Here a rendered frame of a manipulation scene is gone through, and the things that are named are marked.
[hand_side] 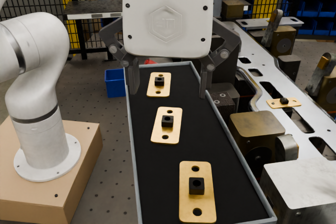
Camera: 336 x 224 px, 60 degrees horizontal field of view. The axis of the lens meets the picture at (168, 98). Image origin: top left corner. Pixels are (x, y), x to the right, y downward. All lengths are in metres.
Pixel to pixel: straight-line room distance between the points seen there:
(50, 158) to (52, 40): 0.34
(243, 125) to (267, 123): 0.05
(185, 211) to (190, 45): 0.18
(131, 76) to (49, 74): 0.42
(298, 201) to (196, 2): 0.28
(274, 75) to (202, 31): 0.64
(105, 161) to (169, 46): 0.75
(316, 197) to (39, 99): 0.61
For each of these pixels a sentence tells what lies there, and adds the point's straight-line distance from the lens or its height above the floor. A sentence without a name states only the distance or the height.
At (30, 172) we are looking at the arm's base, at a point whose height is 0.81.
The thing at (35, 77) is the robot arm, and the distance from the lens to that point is 0.79.
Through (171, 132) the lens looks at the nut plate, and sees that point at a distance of 0.41.
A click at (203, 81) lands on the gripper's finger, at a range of 0.37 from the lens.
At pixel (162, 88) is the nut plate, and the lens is 0.51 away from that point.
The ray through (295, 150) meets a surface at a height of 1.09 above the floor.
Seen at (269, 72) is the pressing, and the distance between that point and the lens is 0.96.
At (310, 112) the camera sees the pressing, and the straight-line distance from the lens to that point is 0.81.
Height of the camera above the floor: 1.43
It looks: 33 degrees down
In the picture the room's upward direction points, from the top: straight up
